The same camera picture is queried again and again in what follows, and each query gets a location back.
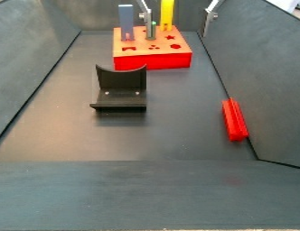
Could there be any green cylinder peg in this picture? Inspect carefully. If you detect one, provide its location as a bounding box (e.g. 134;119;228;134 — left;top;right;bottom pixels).
151;21;157;40

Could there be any red star-profile bar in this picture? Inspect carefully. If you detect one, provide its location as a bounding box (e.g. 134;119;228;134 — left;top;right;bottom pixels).
222;97;249;142

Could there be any red shape-sorter block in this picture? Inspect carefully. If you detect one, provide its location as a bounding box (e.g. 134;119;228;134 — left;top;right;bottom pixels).
113;26;193;70

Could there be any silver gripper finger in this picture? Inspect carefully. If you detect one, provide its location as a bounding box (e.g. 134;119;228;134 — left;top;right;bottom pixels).
202;0;220;36

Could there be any silver gripper finger centre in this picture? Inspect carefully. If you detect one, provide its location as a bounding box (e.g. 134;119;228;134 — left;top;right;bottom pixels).
135;0;155;40

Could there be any blue-grey arch peg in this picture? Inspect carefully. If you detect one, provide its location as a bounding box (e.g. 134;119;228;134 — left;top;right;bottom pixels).
119;5;134;41

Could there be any black curved fixture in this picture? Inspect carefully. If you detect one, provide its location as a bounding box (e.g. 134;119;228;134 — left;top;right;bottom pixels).
90;66;147;110

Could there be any yellow tall peg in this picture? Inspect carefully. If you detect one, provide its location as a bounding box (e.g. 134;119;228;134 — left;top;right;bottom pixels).
159;0;174;31

